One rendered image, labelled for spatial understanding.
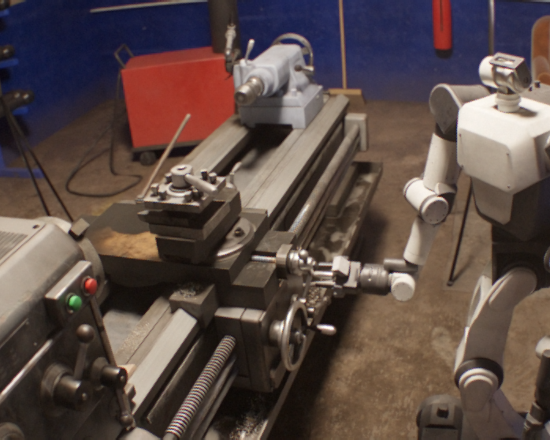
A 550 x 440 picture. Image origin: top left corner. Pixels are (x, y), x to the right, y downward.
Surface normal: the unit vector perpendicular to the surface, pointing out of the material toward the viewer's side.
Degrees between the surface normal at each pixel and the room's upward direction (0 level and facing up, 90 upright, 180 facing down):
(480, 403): 90
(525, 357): 0
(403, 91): 90
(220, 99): 90
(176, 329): 36
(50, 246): 45
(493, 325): 115
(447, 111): 78
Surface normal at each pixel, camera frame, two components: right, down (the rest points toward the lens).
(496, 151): -0.89, 0.33
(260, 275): -0.08, -0.88
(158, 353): 0.48, -0.68
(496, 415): -0.26, 0.47
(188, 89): 0.04, 0.46
